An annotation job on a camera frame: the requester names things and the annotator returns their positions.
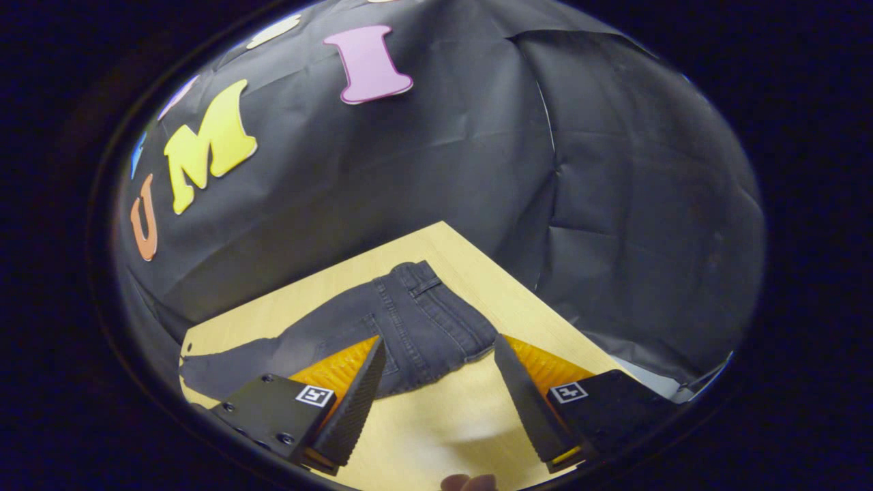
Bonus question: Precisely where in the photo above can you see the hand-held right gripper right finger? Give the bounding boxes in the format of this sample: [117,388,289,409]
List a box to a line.
[493,333,681,475]

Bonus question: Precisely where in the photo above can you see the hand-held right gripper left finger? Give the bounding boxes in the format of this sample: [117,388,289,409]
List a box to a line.
[205,334,387,477]

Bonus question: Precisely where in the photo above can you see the black jeans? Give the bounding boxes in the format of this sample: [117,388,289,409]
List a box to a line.
[179,261,499,403]

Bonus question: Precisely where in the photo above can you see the black backdrop cloth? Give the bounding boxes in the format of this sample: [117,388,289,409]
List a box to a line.
[113,0,766,396]

